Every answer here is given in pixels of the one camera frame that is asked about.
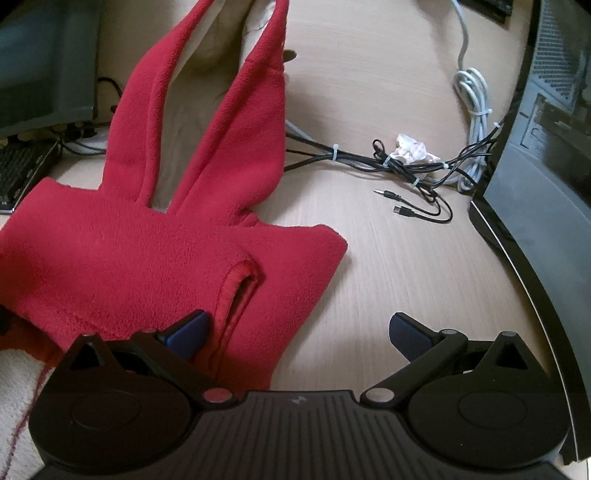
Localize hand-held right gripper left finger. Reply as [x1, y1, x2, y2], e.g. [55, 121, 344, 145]
[58, 310, 232, 409]

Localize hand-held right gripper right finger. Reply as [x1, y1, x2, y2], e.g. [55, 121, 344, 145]
[361, 312, 542, 409]

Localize red fleece hooded garment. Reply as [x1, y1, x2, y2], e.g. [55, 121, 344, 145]
[0, 0, 348, 464]

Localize crumpled clear plastic wrapper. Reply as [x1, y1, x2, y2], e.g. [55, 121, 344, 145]
[390, 133, 443, 165]

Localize black glass computer case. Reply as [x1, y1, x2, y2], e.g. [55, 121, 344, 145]
[468, 0, 591, 467]

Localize black keyboard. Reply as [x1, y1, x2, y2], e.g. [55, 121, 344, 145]
[0, 138, 62, 214]

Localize black computer monitor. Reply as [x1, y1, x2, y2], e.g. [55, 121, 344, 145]
[0, 0, 105, 138]

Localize black flat device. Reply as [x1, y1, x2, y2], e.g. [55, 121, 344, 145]
[456, 0, 516, 22]

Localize black usb cable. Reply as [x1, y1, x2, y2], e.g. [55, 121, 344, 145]
[392, 206, 455, 227]

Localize black audio jack cable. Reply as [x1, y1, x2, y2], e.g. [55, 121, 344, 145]
[374, 188, 455, 226]

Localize black cable bundle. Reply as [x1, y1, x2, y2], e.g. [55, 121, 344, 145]
[283, 124, 505, 204]

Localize black cables under monitor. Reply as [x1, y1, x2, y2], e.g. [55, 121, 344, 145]
[55, 76, 122, 156]

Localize light grey cable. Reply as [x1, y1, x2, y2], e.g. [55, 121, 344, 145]
[284, 119, 334, 154]

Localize white coiled cable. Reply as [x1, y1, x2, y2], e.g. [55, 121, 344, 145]
[443, 0, 503, 193]

